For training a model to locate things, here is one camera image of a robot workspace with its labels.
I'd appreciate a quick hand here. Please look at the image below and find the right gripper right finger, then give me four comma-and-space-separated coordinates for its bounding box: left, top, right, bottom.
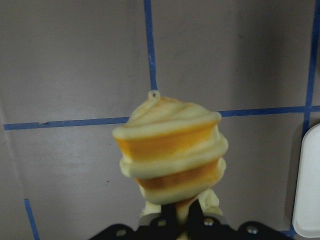
186, 201, 285, 240

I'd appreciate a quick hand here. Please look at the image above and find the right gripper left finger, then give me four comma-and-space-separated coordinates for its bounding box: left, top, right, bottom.
90, 204, 179, 240

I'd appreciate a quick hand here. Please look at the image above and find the yellow spiral bread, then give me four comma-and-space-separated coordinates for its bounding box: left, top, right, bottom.
112, 90, 229, 227

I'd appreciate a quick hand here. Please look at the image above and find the cream rectangular tray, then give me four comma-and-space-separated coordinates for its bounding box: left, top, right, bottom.
292, 124, 320, 238

